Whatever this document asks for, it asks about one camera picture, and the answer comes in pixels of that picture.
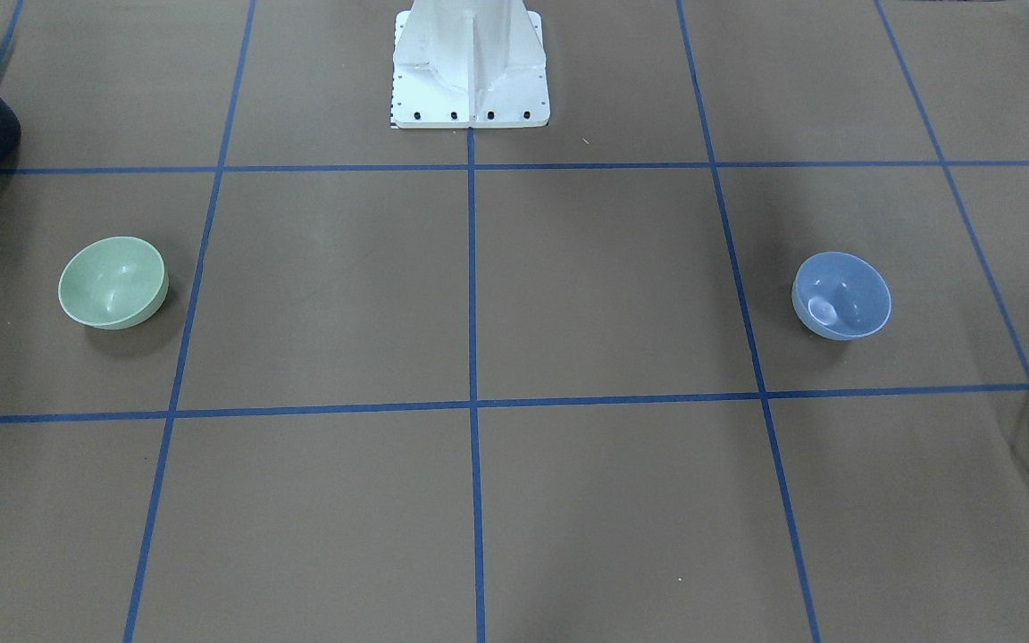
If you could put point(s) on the blue bowl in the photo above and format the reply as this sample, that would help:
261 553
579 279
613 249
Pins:
841 297

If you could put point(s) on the green bowl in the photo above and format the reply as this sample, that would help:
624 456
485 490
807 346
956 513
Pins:
114 284

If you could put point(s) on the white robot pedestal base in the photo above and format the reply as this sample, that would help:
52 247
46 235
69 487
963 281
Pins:
469 64

